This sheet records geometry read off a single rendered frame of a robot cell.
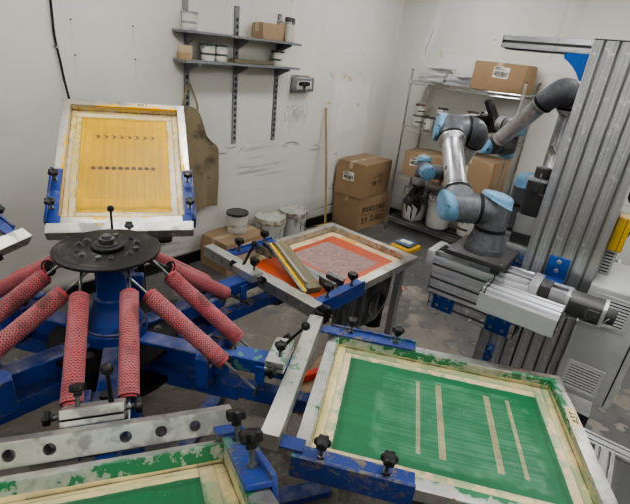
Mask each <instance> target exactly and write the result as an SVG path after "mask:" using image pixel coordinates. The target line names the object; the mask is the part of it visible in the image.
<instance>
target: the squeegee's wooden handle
mask: <svg viewBox="0 0 630 504"><path fill-rule="evenodd" d="M276 243H278V244H279V245H280V246H281V248H282V249H283V250H284V252H285V253H286V254H287V256H288V257H289V258H290V260H291V261H292V262H293V264H294V265H295V266H296V268H297V269H298V270H299V272H300V273H301V274H302V276H303V277H304V278H305V280H306V281H307V283H306V284H304V287H305V288H306V290H307V292H305V294H309V293H317V292H320V291H321V288H322V287H321V286H320V284H319V283H318V282H317V281H316V279H315V278H314V277H313V275H312V274H311V273H310V272H309V270H308V269H307V268H306V266H305V265H304V264H303V263H302V261H301V260H300V259H299V257H298V256H297V255H296V254H295V252H294V251H293V250H292V248H291V247H290V246H289V245H288V243H287V242H286V241H273V242H272V244H273V245H274V246H275V244H276Z"/></svg>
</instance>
